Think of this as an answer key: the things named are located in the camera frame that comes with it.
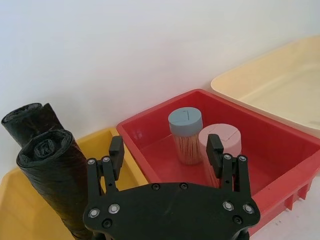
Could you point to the pink-lidded toothpick jar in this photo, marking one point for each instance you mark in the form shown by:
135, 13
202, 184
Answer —
231, 142

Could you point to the yellow plastic bin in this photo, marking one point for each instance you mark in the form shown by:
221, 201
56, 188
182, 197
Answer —
15, 212

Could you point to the black trash bag roll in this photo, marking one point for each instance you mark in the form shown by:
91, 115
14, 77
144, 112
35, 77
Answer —
22, 125
55, 175

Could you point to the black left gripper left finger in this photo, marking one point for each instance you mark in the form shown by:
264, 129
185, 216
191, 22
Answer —
116, 155

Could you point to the grey-lidded toothpick jar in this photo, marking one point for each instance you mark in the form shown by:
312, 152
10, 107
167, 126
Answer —
186, 125

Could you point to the red plastic bin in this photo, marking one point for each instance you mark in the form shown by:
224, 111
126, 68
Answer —
262, 150

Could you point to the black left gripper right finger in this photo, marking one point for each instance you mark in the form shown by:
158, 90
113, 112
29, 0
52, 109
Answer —
215, 155

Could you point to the cream plastic bin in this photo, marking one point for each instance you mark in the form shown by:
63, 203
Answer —
275, 95

